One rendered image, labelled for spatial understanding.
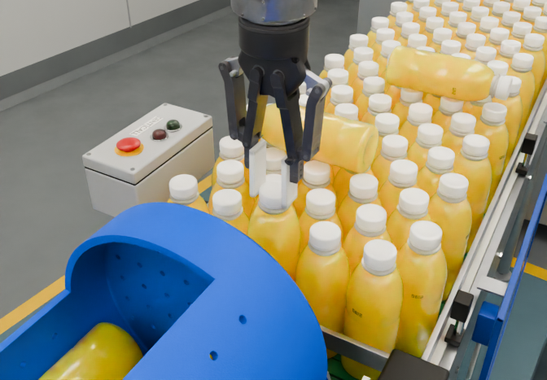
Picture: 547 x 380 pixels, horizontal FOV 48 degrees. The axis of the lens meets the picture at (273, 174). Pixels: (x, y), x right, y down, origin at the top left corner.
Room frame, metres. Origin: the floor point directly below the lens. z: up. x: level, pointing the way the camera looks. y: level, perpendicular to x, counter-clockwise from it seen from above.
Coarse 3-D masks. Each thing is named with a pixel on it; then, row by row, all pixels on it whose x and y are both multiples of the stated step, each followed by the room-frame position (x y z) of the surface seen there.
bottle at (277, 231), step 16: (256, 208) 0.62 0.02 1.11; (288, 208) 0.61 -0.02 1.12; (256, 224) 0.61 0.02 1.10; (272, 224) 0.60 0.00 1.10; (288, 224) 0.60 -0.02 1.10; (256, 240) 0.60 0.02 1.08; (272, 240) 0.59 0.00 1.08; (288, 240) 0.59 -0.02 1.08; (272, 256) 0.59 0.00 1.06; (288, 256) 0.59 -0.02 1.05; (288, 272) 0.59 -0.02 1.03
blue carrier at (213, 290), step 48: (96, 240) 0.44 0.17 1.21; (144, 240) 0.41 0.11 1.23; (192, 240) 0.41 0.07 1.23; (240, 240) 0.42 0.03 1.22; (96, 288) 0.50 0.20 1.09; (144, 288) 0.49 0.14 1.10; (192, 288) 0.46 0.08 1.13; (240, 288) 0.37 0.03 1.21; (288, 288) 0.40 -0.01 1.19; (48, 336) 0.44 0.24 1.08; (144, 336) 0.49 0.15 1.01; (192, 336) 0.32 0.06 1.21; (240, 336) 0.34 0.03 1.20; (288, 336) 0.36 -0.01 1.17
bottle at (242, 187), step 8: (216, 184) 0.73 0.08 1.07; (224, 184) 0.72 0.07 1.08; (232, 184) 0.72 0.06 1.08; (240, 184) 0.72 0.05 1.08; (240, 192) 0.71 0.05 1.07; (248, 192) 0.72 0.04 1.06; (248, 200) 0.71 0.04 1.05; (208, 208) 0.72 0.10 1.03; (248, 208) 0.71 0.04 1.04; (248, 216) 0.71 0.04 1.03
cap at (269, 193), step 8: (264, 184) 0.63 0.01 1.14; (272, 184) 0.63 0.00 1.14; (280, 184) 0.63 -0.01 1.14; (264, 192) 0.62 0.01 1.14; (272, 192) 0.62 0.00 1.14; (280, 192) 0.62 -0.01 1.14; (264, 200) 0.61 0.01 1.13; (272, 200) 0.60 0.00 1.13; (280, 200) 0.61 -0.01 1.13; (272, 208) 0.61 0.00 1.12
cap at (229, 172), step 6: (222, 162) 0.74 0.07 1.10; (228, 162) 0.74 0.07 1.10; (234, 162) 0.74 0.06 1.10; (240, 162) 0.74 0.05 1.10; (222, 168) 0.73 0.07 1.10; (228, 168) 0.73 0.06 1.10; (234, 168) 0.73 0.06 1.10; (240, 168) 0.73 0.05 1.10; (222, 174) 0.71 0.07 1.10; (228, 174) 0.71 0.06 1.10; (234, 174) 0.71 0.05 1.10; (240, 174) 0.72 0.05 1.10; (222, 180) 0.72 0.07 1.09; (228, 180) 0.71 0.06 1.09; (234, 180) 0.71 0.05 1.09; (240, 180) 0.72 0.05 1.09
